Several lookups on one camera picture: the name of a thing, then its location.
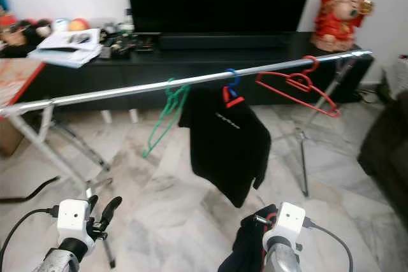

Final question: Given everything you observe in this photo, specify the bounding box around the navy shirt red trim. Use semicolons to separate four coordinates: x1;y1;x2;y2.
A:
217;205;280;272

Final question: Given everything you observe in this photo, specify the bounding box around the red-lidded clear jar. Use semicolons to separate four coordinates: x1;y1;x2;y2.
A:
1;14;21;43

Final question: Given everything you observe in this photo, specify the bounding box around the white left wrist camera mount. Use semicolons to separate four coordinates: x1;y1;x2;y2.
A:
57;199;96;247

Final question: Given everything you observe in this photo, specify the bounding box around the black T-shirt white text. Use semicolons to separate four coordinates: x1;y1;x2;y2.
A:
178;87;273;209

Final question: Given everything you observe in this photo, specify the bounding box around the stack of white papers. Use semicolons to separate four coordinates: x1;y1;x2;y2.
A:
29;28;103;69

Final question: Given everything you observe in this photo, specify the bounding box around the silver metal clothes rack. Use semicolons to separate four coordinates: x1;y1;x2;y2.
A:
0;49;374;269

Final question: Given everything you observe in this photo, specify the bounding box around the marble-top red-edged folding table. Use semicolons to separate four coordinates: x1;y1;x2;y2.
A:
0;59;47;107

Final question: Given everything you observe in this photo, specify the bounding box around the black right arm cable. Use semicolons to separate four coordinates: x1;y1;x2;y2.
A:
303;217;354;272

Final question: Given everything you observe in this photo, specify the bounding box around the dark fabric sofa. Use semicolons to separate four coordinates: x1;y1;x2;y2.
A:
357;90;408;212

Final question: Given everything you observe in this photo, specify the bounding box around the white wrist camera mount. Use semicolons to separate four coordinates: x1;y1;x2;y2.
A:
275;202;307;250
57;199;96;247

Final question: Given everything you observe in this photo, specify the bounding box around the black soundbar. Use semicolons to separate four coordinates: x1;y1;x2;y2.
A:
158;33;289;50

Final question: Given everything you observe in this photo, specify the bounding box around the black TV console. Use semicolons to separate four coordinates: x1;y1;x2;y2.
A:
6;31;374;113

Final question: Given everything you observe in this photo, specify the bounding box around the blue hook clothes hanger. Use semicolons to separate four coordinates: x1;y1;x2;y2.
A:
226;68;240;97

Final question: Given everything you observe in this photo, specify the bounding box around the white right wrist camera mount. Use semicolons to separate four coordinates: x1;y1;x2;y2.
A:
275;202;307;250

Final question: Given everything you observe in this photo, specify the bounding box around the black round plush toy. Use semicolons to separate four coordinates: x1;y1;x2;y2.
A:
16;20;36;42
35;19;53;37

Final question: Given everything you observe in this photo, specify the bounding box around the orange round plush toy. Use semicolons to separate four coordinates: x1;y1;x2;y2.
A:
69;18;90;32

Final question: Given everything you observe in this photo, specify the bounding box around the red laughing Buddha statue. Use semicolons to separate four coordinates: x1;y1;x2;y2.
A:
314;0;375;53

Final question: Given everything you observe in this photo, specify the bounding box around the green plastic clothes hanger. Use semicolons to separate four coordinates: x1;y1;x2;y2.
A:
142;78;192;158

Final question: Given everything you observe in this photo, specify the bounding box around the red plastic clothes hanger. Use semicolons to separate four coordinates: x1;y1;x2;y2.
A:
255;55;342;118

